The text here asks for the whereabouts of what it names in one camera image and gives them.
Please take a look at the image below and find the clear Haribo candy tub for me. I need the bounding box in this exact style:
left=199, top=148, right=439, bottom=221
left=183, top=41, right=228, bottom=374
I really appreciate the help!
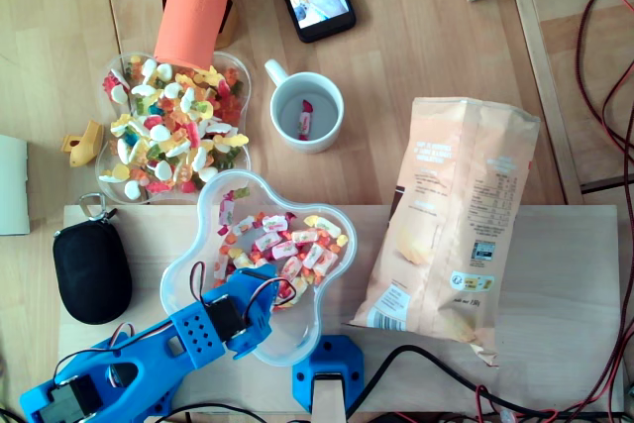
left=158, top=168, right=357, bottom=368

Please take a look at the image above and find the pink white wrapped candy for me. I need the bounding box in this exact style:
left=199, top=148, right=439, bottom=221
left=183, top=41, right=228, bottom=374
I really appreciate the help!
left=217, top=192, right=238, bottom=229

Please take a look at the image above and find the yellow white wrapped candy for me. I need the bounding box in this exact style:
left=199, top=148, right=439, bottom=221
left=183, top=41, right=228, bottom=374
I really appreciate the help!
left=304, top=214, right=343, bottom=240

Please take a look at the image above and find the black zip pouch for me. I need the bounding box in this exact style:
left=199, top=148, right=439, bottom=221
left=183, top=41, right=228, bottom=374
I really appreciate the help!
left=53, top=217, right=134, bottom=326

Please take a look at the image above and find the metal keyring clip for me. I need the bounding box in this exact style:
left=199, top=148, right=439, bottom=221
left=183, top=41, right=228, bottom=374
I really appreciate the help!
left=78, top=192, right=118, bottom=221

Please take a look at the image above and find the red white wrapped candy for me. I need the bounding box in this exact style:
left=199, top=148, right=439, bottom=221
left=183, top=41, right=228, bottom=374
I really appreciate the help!
left=296, top=99, right=317, bottom=142

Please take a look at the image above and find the orange crisps bag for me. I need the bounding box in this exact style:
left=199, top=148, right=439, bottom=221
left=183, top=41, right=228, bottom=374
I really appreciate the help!
left=346, top=96, right=542, bottom=369

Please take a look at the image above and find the clear plastic gummy tray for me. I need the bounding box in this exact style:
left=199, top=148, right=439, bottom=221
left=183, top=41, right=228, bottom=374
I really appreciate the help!
left=94, top=50, right=253, bottom=205

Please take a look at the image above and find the white ceramic mug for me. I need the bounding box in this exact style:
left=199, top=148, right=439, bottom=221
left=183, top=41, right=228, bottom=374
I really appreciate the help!
left=264, top=58, right=346, bottom=155

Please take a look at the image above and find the yellow plastic part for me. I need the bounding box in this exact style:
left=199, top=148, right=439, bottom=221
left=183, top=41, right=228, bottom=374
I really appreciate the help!
left=60, top=119, right=105, bottom=168

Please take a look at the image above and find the white flat box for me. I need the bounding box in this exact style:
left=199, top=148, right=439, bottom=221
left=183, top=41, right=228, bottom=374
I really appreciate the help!
left=0, top=134, right=31, bottom=237

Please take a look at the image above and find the light wooden base board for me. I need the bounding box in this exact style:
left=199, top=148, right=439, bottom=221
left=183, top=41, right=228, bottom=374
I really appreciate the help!
left=56, top=203, right=623, bottom=414

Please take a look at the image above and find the orange cylinder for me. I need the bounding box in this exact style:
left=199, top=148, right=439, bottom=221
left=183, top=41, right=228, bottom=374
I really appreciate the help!
left=153, top=0, right=238, bottom=71

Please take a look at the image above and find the blue post clamp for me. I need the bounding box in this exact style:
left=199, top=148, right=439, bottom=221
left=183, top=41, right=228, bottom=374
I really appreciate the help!
left=291, top=334, right=366, bottom=414

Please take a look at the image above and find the wooden post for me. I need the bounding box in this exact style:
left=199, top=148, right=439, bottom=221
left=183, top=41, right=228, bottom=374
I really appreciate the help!
left=310, top=372, right=348, bottom=423

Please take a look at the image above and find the thick black cable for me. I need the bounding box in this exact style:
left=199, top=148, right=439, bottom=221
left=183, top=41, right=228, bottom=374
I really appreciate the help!
left=346, top=343, right=634, bottom=422

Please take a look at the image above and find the wooden frame strip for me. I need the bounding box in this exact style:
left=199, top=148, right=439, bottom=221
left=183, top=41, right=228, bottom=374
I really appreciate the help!
left=513, top=0, right=585, bottom=206

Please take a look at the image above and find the red black braided cable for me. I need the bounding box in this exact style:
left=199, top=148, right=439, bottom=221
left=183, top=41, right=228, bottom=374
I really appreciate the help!
left=574, top=0, right=634, bottom=211

